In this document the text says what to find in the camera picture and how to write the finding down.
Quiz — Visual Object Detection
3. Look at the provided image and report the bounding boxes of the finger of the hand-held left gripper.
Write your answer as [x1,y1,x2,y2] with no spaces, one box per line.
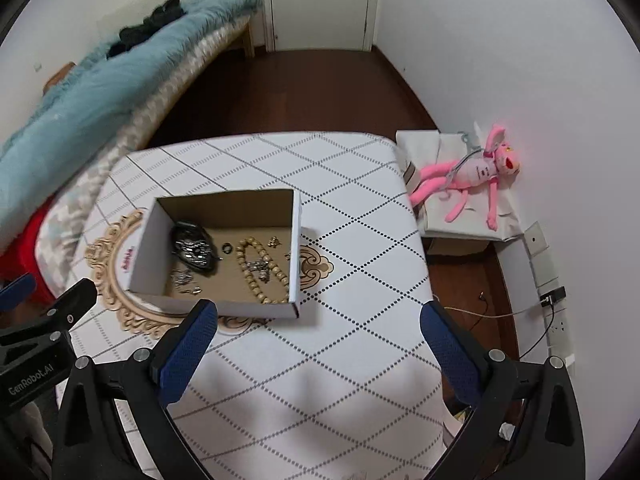
[0,278,98,356]
[0,273,37,313]

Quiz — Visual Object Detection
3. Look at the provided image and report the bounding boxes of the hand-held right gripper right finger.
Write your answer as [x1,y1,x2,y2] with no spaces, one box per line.
[419,300,586,480]

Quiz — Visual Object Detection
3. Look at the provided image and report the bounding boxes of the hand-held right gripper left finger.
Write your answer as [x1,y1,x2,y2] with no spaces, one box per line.
[52,299,218,480]

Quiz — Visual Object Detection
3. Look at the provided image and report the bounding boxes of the thin silver chain bracelet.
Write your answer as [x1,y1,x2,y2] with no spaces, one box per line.
[171,268,202,295]

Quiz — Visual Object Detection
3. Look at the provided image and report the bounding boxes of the chunky silver chain bracelet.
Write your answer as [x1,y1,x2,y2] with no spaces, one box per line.
[175,232,213,267]

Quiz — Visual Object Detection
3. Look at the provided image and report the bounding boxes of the wooden bead bracelet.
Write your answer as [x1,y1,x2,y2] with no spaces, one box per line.
[236,238,291,305]

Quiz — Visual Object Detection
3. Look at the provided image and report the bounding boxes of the black wrist band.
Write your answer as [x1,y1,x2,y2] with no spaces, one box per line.
[171,220,219,274]

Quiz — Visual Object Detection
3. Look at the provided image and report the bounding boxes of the red blanket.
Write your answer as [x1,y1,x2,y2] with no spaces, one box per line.
[0,195,56,301]

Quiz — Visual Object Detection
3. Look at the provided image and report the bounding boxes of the diamond pattern tablecloth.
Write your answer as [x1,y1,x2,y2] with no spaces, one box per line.
[47,132,451,480]

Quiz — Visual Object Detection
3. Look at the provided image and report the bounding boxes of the pink plush toy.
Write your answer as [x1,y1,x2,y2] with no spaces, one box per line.
[410,122,521,231]

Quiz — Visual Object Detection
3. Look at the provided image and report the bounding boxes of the light blue quilt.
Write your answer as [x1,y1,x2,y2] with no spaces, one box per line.
[0,0,263,221]

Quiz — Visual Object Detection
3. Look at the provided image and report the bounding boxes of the brown wooden bed part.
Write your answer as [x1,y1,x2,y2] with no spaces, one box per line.
[42,62,77,95]

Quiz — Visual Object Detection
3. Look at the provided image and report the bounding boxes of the black clothing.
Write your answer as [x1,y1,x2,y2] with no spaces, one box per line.
[107,0,188,58]

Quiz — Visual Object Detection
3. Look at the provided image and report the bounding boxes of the white door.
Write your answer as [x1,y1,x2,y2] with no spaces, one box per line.
[270,0,374,52]

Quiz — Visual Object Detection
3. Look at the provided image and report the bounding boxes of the beige cable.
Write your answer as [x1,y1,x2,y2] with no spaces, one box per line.
[442,292,543,319]

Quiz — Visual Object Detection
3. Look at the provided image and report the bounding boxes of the black cable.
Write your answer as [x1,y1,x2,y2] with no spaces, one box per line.
[517,305,557,361]

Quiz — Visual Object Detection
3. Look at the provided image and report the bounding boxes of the wall socket strip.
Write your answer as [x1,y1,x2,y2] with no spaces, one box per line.
[522,222,576,376]

